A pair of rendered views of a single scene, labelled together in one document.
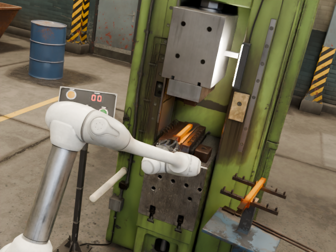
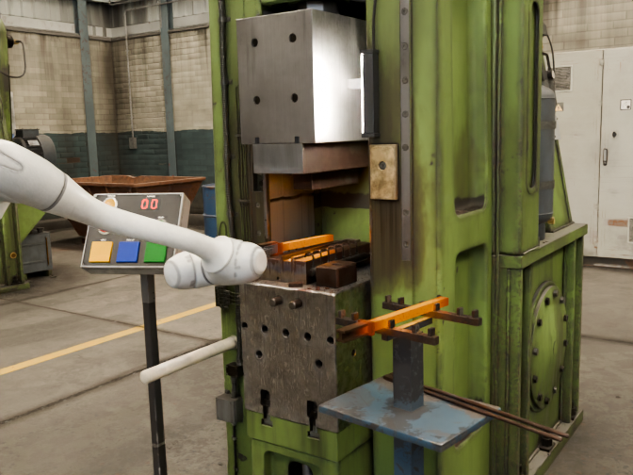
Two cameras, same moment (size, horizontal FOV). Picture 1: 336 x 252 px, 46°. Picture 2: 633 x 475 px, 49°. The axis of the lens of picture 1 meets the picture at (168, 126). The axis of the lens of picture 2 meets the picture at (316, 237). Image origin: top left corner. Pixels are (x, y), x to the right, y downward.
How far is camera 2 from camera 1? 1.03 m
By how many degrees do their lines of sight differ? 22
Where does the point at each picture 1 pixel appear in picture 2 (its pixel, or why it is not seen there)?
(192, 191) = (319, 347)
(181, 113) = (332, 229)
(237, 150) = (402, 258)
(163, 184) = (273, 343)
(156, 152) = (148, 225)
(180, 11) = (246, 24)
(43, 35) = not seen: hidden behind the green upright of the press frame
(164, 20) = not seen: hidden behind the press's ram
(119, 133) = (22, 165)
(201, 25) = (280, 36)
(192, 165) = (240, 254)
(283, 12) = not seen: outside the picture
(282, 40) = (428, 26)
